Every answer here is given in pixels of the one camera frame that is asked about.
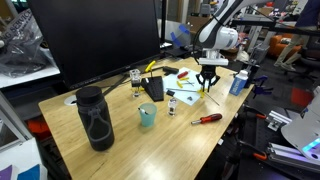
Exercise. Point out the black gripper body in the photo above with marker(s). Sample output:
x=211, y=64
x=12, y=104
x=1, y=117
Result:
x=208, y=70

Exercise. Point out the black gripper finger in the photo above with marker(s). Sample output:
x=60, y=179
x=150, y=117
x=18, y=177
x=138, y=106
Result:
x=215, y=80
x=201, y=80

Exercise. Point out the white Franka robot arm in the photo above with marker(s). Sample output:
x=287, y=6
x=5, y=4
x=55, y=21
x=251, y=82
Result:
x=223, y=36

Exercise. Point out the black triangular tool rack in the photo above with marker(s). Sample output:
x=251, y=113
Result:
x=155, y=88

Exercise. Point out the orange object under table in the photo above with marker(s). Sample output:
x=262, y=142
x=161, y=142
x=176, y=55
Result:
x=38, y=128

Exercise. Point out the white sheet mat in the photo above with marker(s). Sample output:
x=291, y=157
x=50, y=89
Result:
x=195, y=85

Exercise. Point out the small silver metal knob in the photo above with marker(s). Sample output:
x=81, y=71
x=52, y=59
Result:
x=189, y=98

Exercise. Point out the white blue carton bottle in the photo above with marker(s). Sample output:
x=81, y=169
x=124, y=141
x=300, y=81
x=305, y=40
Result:
x=238, y=83

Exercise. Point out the black foam block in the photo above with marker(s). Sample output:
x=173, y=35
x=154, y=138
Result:
x=170, y=69

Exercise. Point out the small black square pad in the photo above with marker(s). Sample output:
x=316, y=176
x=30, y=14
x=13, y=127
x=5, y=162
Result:
x=170, y=93

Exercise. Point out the small clear glass bottle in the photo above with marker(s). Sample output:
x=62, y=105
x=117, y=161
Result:
x=172, y=107

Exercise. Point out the blue spring clamp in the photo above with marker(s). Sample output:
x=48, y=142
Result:
x=260, y=87

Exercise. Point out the white blue face shield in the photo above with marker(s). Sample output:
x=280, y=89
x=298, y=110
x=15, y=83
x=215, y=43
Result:
x=180, y=33

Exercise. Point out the brown cardboard box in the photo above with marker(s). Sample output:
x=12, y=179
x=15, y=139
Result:
x=200, y=23

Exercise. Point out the black orange bar clamp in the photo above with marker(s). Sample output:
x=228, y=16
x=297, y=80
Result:
x=255, y=151
x=256, y=113

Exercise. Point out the teal plastic cup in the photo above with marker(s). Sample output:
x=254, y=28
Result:
x=147, y=116

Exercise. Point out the small white black-tipped pen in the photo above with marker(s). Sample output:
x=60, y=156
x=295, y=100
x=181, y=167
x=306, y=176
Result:
x=143, y=110

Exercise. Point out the orange sofa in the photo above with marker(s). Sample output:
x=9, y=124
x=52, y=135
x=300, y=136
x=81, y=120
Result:
x=280, y=45

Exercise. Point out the short aluminium extrusion piece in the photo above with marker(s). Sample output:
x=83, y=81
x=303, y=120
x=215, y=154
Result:
x=278, y=119

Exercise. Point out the black monitor stand leg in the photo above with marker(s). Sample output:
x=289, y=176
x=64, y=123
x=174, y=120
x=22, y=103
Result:
x=115, y=85

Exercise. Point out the red box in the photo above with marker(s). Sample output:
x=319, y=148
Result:
x=301, y=96

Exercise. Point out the person in blue shirt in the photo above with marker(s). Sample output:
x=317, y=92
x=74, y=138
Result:
x=300, y=33

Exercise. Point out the white device with blue light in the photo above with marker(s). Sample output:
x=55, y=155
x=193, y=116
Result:
x=300, y=130

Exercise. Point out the large black computer monitor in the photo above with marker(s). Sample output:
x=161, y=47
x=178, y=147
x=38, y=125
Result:
x=96, y=36

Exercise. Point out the black insulated water bottle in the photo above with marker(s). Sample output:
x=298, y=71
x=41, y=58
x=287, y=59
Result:
x=96, y=123

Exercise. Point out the clear plastic bag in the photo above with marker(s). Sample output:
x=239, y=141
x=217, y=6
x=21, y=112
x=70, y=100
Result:
x=23, y=46

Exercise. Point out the blue purple books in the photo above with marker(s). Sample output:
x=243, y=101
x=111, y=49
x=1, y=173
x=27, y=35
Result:
x=26, y=173

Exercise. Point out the long aluminium extrusion rail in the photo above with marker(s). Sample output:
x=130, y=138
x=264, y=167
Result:
x=290, y=158

